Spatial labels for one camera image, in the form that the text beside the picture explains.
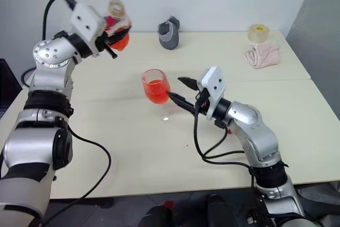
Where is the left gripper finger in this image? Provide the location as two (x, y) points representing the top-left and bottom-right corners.
(108, 30), (131, 47)
(106, 23), (133, 38)

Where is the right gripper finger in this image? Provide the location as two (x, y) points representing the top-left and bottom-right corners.
(177, 77), (199, 92)
(166, 91), (198, 115)

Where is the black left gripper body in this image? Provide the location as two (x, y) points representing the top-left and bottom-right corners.
(95, 31), (119, 60)

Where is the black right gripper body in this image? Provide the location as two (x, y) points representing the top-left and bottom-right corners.
(194, 88), (211, 117)

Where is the clear bottle with red drink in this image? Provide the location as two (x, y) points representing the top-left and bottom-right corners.
(102, 0), (133, 52)

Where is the clear wine glass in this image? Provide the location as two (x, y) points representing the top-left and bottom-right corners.
(141, 69), (181, 123)

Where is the grey crumpled cup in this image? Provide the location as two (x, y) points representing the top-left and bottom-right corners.
(158, 15), (181, 51)

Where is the pink towel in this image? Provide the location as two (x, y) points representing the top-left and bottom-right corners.
(243, 40), (282, 70)

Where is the clear tape roll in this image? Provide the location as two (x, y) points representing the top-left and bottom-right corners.
(248, 24), (271, 44)

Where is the dark rounded shape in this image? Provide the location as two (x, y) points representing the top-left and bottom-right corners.
(148, 199), (184, 227)
(206, 194), (240, 227)

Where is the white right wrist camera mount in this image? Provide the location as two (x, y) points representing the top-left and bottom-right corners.
(200, 66), (226, 121)

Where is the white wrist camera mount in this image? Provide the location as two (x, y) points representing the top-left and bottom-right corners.
(200, 66), (226, 121)
(70, 3), (106, 50)

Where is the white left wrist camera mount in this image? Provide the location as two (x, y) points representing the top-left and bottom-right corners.
(70, 3), (106, 50)

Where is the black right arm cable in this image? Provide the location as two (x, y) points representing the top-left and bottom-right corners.
(193, 99), (268, 227)

